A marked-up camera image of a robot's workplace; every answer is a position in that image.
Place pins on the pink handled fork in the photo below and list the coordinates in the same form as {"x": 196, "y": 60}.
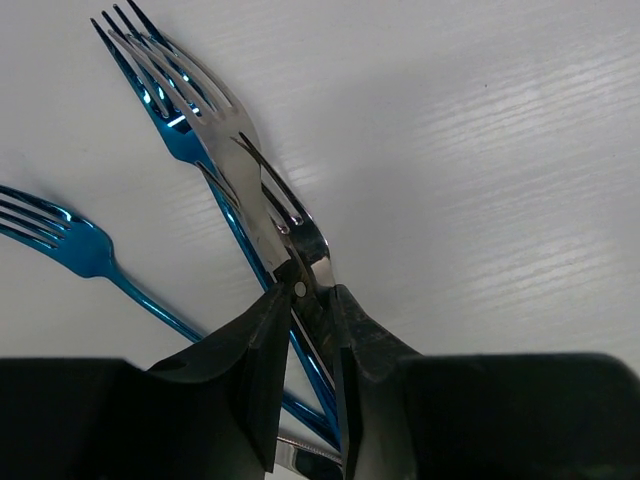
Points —
{"x": 217, "y": 118}

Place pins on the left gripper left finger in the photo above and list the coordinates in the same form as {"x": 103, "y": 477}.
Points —
{"x": 221, "y": 397}

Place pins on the long blue fork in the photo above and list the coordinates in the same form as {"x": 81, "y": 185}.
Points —
{"x": 184, "y": 146}

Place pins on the small blue fork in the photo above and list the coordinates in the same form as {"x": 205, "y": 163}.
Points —
{"x": 79, "y": 245}

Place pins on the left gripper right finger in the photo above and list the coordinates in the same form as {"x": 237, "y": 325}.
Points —
{"x": 380, "y": 429}

